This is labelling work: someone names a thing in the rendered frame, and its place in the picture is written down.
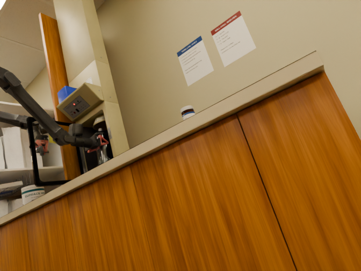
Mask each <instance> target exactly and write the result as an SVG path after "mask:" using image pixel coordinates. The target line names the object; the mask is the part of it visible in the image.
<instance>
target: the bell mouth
mask: <svg viewBox="0 0 361 271"><path fill-rule="evenodd" d="M104 121H105V117H104V114H103V115H100V116H98V117H96V118H95V121H94V124H93V129H94V130H97V131H98V129H99V128H102V129H103V131H106V130H107V126H106V122H104Z"/></svg>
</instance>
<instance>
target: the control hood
mask: <svg viewBox="0 0 361 271"><path fill-rule="evenodd" d="M79 95H80V96H81V97H82V98H83V99H84V100H85V101H86V102H87V103H88V104H89V105H90V106H89V107H88V108H87V109H85V110H84V111H83V112H81V113H80V114H79V115H78V116H76V117H75V118H74V119H73V118H72V117H71V116H70V115H69V114H67V113H66V112H65V111H64V110H63V109H64V108H65V107H66V106H67V105H68V104H69V103H71V102H72V101H73V100H74V99H75V98H76V97H78V96H79ZM102 101H104V99H103V94H102V89H101V87H100V86H97V85H94V84H90V83H86V82H84V83H83V84H82V85H80V86H79V87H78V88H77V89H76V90H75V91H74V92H73V93H71V94H70V95H69V96H68V97H67V98H66V99H65V100H64V101H62V102H61V103H60V104H59V105H58V106H57V108H58V109H59V110H60V111H61V112H62V113H63V114H64V115H66V116H67V117H68V118H69V119H70V120H71V121H72V122H76V121H77V120H79V119H80V118H81V117H83V116H84V115H85V114H87V113H88V112H89V111H91V110H92V109H93V108H95V107H96V106H97V105H98V104H100V103H101V102H102Z"/></svg>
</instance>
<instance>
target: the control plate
mask: <svg viewBox="0 0 361 271"><path fill-rule="evenodd" d="M78 101H79V102H78ZM74 104H75V105H74ZM83 104H84V105H83ZM81 106H82V107H81ZM89 106H90V105H89V104H88V103H87V102H86V101H85V100H84V99H83V98H82V97H81V96H80V95H79V96H78V97H76V98H75V99H74V100H73V101H72V102H71V103H69V104H68V105H67V106H66V107H65V108H64V109H63V110H64V111H65V112H66V113H67V114H69V115H70V116H71V117H72V118H73V119H74V118H75V117H76V116H78V115H79V114H80V113H81V112H83V111H84V110H85V109H87V108H88V107H89ZM79 108H80V109H79ZM76 109H78V110H79V112H77V111H76ZM74 112H76V113H74ZM71 114H73V115H71Z"/></svg>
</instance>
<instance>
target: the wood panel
mask: <svg viewBox="0 0 361 271"><path fill-rule="evenodd" d="M39 21H40V28H41V34H42V41H43V45H44V51H45V58H46V65H47V71H48V78H49V85H50V91H51V96H52V102H53V109H54V115H55V121H59V122H65V123H72V124H73V123H76V122H72V121H71V120H70V119H69V118H68V117H67V116H66V115H64V114H63V113H62V112H61V111H60V110H59V109H58V108H57V106H58V105H59V99H58V95H57V93H58V92H59V91H60V90H61V89H62V88H63V87H64V86H65V85H66V86H69V83H68V78H67V72H66V67H65V62H64V57H63V51H62V46H61V40H60V34H59V29H58V25H57V20H56V19H54V18H51V17H49V16H47V15H45V14H43V13H39Z"/></svg>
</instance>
